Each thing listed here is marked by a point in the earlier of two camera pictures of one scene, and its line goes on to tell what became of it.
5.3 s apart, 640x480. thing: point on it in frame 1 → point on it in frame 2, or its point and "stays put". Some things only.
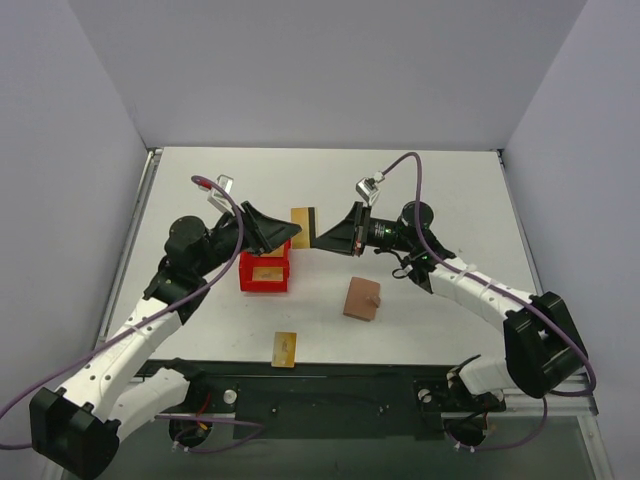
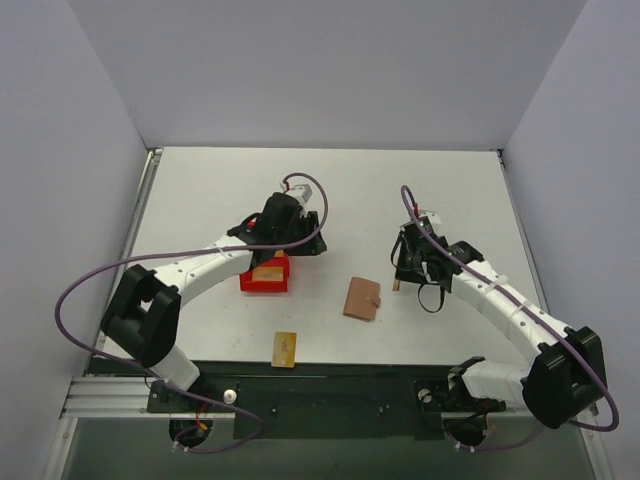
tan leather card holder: [363, 299] stays put
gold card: [267, 273] stays put
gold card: [284, 351] stays put
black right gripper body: [357, 236] → [407, 259]
